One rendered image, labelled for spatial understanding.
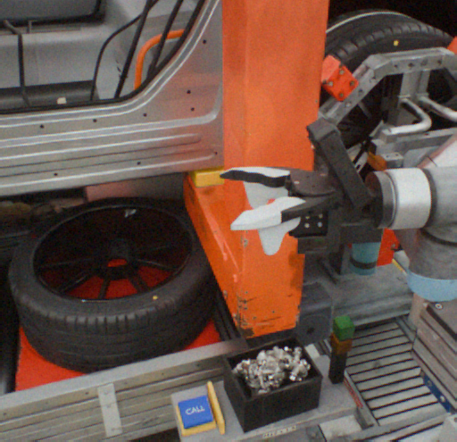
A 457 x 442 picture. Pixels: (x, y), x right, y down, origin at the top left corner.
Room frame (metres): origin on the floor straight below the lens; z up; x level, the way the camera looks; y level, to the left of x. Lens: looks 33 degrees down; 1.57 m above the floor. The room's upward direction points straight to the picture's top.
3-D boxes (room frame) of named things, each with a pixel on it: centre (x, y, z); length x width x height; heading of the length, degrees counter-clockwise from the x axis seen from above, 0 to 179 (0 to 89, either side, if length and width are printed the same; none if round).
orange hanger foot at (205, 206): (1.39, 0.02, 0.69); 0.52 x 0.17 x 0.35; 17
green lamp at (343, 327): (0.90, -0.26, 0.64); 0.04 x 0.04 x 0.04; 17
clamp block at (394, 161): (1.21, -0.39, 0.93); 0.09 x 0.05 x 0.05; 17
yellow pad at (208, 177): (1.55, 0.07, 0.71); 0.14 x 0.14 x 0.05; 17
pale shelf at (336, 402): (0.84, -0.07, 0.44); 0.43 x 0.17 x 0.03; 107
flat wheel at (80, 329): (1.38, 0.39, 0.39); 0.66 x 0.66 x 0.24
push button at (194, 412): (0.79, 0.09, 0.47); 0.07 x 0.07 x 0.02; 17
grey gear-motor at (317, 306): (1.39, -0.18, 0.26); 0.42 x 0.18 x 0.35; 17
